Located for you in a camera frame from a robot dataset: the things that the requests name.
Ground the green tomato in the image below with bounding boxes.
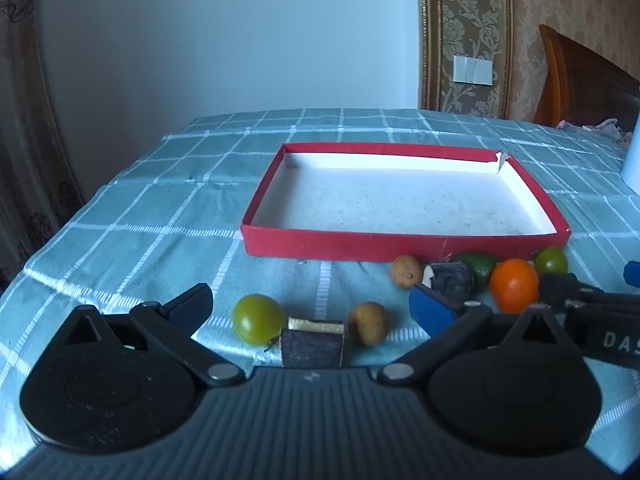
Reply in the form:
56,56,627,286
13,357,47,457
533,245,569,276
232,294,287,346

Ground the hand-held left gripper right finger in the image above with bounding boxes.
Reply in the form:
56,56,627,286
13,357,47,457
377,282,583,386

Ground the red cardboard box tray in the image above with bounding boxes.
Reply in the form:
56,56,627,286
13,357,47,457
241,142,571,263

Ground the brown longan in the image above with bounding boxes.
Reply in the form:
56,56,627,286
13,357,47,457
390,255,423,290
348,301,390,347

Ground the wooden bed headboard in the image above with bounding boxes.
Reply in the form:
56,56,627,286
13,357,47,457
532,24,640,128

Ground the white electric kettle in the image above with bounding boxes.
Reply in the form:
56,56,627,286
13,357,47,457
620,110,640,188

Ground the white wall light switch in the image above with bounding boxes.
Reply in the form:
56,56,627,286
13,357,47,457
453,55,493,84

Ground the gold framed wallpaper panel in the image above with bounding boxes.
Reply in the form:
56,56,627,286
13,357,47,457
417,0,515,121

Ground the green cucumber piece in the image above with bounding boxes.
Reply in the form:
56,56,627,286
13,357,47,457
450,252,497,293

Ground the small orange mandarin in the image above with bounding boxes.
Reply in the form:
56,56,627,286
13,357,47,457
489,258,541,312

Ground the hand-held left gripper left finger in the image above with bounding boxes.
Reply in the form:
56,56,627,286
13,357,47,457
64,282,246,387

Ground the teal checked tablecloth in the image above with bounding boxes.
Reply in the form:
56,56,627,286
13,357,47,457
0,107,640,480

